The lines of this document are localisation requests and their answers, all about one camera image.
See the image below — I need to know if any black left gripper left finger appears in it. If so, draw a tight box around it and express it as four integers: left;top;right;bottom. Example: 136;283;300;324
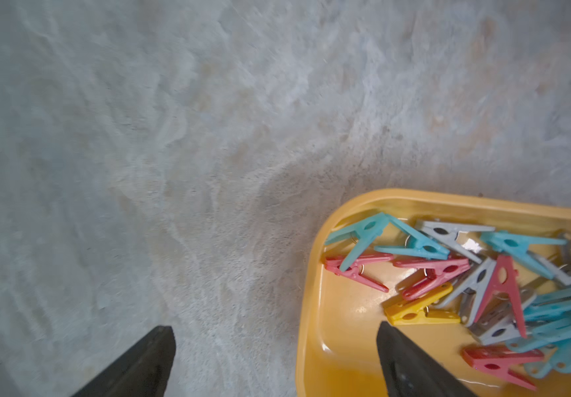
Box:
75;325;176;397

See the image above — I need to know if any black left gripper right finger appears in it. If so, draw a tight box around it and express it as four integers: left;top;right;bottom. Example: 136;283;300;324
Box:
376;322;476;397

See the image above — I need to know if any pink red clothespin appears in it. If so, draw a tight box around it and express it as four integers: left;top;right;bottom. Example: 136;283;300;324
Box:
393;257;471;301

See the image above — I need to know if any yellow clothespin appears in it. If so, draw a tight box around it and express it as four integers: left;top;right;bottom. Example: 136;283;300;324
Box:
381;283;461;326

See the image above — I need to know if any yellow plastic storage box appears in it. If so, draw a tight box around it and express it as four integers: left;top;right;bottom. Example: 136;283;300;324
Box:
296;189;571;396

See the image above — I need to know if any grey clothespin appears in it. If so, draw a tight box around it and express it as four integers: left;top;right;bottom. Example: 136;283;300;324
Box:
415;220;495;264

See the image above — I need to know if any teal clothespin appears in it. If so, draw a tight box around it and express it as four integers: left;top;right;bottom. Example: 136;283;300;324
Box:
324;213;415;272

